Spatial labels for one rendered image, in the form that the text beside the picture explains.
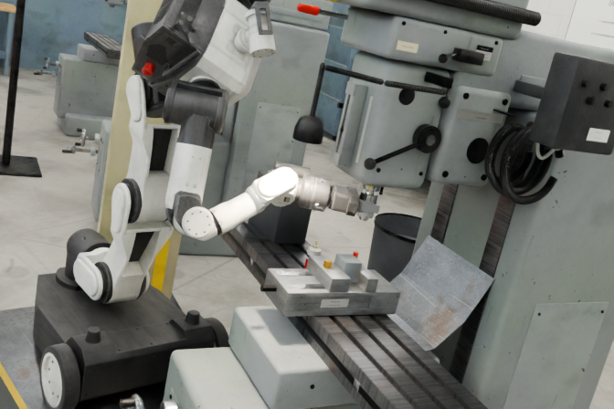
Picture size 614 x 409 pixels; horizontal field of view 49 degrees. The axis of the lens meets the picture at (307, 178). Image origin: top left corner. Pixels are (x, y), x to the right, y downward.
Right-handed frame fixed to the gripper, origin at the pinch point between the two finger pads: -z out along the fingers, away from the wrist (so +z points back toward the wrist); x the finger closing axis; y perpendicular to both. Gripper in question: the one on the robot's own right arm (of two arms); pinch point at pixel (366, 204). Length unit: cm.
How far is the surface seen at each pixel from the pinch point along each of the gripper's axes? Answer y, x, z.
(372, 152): -16.3, -11.7, 3.8
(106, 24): 47, 851, 301
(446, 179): -12.3, -4.9, -17.6
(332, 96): 66, 744, -42
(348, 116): -23.1, -6.9, 11.1
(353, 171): -9.8, -7.1, 6.7
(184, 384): 53, -17, 37
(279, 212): 19.7, 39.3, 21.0
